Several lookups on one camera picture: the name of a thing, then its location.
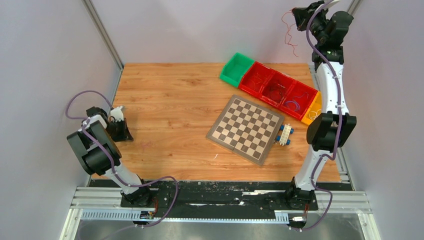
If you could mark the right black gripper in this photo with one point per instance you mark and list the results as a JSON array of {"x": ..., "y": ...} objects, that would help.
[{"x": 301, "y": 16}]

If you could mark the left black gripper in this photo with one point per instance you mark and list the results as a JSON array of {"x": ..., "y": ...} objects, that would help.
[{"x": 125, "y": 134}]

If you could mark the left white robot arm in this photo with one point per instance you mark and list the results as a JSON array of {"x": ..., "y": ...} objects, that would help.
[{"x": 94, "y": 145}]

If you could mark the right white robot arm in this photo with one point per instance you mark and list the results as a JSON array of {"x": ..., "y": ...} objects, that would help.
[{"x": 334, "y": 124}]

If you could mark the red bin middle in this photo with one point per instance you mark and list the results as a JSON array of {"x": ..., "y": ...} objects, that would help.
[{"x": 277, "y": 89}]

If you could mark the red bin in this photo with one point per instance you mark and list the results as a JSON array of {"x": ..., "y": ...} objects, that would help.
[
  {"x": 277, "y": 89},
  {"x": 297, "y": 100},
  {"x": 253, "y": 82}
]

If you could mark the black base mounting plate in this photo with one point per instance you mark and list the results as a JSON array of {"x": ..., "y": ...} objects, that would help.
[{"x": 219, "y": 199}]

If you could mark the green plastic bin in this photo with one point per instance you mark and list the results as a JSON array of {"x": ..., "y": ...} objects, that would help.
[{"x": 234, "y": 70}]

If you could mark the yellow plastic bin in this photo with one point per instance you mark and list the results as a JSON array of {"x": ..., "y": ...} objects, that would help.
[{"x": 313, "y": 110}]

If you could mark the wooden chessboard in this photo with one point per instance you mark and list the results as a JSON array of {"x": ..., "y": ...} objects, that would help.
[{"x": 246, "y": 129}]

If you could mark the white blue toy block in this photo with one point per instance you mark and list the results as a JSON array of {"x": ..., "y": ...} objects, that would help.
[{"x": 284, "y": 133}]

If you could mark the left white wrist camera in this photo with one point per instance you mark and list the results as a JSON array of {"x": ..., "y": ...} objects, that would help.
[{"x": 116, "y": 115}]

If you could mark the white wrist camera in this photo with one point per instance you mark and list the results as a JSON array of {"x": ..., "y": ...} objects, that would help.
[
  {"x": 116, "y": 115},
  {"x": 332, "y": 2}
]

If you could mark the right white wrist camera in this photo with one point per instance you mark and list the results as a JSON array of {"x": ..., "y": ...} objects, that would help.
[{"x": 332, "y": 2}]

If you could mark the aluminium frame rail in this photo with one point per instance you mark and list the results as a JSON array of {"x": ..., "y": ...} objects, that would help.
[{"x": 103, "y": 203}]

